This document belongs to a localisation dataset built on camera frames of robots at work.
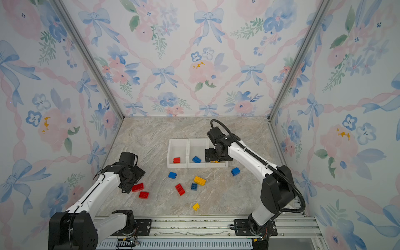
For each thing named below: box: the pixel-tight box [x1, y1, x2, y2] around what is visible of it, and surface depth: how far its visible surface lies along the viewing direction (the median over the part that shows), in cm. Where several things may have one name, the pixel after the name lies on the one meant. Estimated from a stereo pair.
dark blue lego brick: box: [190, 183, 198, 191], surface depth 86 cm
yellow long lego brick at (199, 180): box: [193, 176, 207, 186], surface depth 90 cm
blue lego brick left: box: [168, 171, 178, 180], surface depth 94 cm
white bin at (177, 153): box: [166, 138, 196, 169], surface depth 100 cm
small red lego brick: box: [172, 157, 181, 164], surface depth 98 cm
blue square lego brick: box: [192, 155, 202, 164], surface depth 98 cm
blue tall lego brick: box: [231, 167, 241, 177], surface depth 93 cm
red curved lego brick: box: [175, 183, 186, 196], surface depth 87 cm
